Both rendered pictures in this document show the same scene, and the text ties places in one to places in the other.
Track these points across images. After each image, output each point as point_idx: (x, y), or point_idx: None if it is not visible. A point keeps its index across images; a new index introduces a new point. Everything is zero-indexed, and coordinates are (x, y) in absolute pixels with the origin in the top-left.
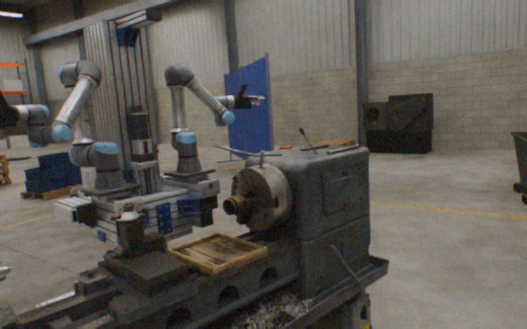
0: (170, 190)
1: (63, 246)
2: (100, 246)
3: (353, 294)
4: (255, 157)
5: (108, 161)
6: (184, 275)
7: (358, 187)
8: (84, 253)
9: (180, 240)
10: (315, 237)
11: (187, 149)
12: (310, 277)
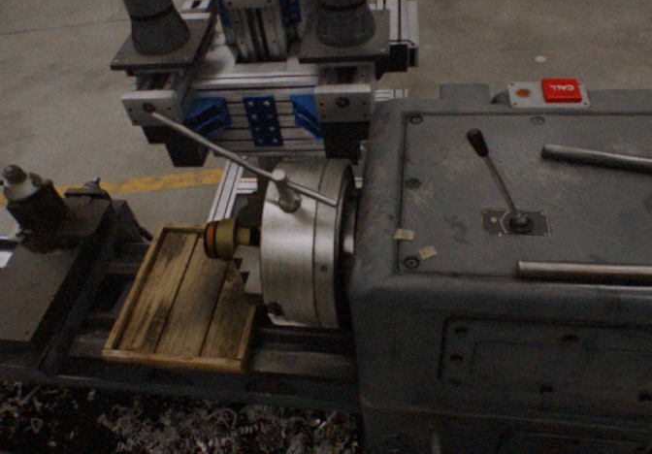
0: (296, 64)
1: None
2: None
3: None
4: (385, 118)
5: (129, 0)
6: (30, 349)
7: (648, 377)
8: (408, 1)
9: (553, 37)
10: (386, 405)
11: None
12: (373, 435)
